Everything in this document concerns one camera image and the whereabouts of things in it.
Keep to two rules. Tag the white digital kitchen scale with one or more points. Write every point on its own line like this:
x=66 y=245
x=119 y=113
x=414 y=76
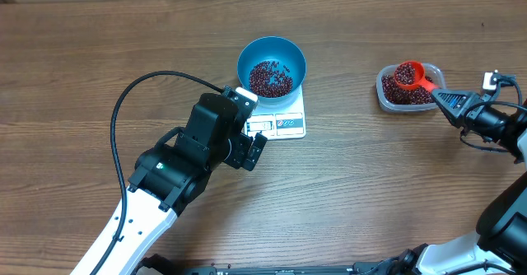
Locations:
x=278 y=118

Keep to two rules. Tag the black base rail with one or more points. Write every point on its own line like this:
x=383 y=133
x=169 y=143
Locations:
x=157 y=265

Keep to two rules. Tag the blue plastic bowl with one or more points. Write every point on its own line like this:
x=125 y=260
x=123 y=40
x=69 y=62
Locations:
x=272 y=48

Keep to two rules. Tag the red adzuki beans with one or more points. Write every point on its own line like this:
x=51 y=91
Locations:
x=398 y=96

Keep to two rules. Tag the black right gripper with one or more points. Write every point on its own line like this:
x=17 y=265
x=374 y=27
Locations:
x=467 y=113

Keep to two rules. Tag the clear plastic food container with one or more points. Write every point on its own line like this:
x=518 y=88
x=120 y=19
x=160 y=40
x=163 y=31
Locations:
x=392 y=108

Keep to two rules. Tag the red beans in scoop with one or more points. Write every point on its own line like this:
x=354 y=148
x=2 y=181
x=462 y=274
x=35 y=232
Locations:
x=405 y=74

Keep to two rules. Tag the orange measuring scoop blue handle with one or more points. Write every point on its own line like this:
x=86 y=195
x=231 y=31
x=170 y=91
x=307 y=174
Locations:
x=420 y=79

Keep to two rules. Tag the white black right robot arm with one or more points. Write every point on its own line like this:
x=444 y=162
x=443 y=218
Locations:
x=498 y=244

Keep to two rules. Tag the red beans in bowl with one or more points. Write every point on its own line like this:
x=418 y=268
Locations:
x=270 y=79

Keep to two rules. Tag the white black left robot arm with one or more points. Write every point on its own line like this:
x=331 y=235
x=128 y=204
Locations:
x=169 y=176

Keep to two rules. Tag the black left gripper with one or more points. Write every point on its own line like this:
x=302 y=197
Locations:
x=240 y=159

